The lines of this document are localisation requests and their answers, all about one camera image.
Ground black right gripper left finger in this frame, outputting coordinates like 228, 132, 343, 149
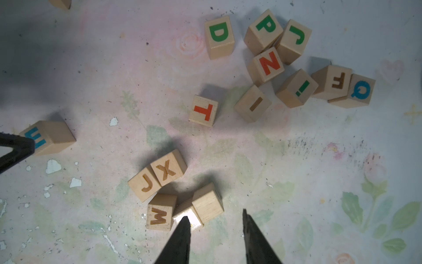
155, 216, 191, 264

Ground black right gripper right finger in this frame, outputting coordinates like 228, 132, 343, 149
242, 209, 282, 264

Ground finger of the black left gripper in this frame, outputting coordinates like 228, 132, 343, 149
1, 133, 35, 173

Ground wooden block letter E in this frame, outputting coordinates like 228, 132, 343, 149
19, 121, 76, 156

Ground wooden block letter M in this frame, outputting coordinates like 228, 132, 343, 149
146, 194, 178, 232

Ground wooden block letter J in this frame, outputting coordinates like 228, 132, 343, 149
128, 165, 162, 202

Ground wooden block letter X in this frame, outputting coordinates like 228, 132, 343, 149
151, 149, 187, 187

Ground wooden block letter T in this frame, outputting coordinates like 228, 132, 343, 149
189, 95, 218, 127

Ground wooden block letter I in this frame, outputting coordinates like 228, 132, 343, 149
234, 85, 271, 123

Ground wooden block letter F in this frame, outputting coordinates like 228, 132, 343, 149
311, 65, 352, 100

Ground wooden block letter N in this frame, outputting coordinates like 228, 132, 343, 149
247, 47, 285, 87

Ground wooden block letter Q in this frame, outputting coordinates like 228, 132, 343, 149
328, 74, 376, 108

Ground wooden block letter D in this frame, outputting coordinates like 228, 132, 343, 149
204, 15, 235, 60

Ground wooden block letter P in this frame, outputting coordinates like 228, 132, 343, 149
244, 9, 283, 56

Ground shiny top wooden block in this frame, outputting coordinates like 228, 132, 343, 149
173, 198, 203, 232

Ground plain wooden block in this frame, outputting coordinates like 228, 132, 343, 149
192, 183, 224, 224

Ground wooden block exclamation mark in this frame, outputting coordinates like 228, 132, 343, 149
275, 69, 318, 108

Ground wooden block green J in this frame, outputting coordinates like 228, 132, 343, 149
275, 19, 312, 65

